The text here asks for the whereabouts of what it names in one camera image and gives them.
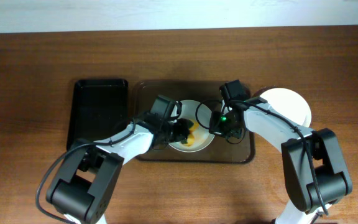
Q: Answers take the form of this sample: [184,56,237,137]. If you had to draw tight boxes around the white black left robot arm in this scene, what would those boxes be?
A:
[46,114,194,223]

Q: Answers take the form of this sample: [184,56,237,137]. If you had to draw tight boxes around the pink plate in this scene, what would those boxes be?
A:
[253,87,312,127]

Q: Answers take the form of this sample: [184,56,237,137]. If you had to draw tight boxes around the cream plate with ketchup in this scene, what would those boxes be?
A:
[169,100,221,152]

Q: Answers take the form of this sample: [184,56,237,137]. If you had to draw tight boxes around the black plastic sponge tray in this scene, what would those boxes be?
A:
[67,78,128,149]

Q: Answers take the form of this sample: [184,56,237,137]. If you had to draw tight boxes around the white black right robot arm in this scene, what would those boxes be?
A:
[209,98,353,223]

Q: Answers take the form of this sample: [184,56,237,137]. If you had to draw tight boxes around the yellow green scrub sponge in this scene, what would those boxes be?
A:
[180,119,199,147]

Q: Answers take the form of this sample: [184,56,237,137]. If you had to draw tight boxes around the brown serving tray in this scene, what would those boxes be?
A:
[132,80,255,164]

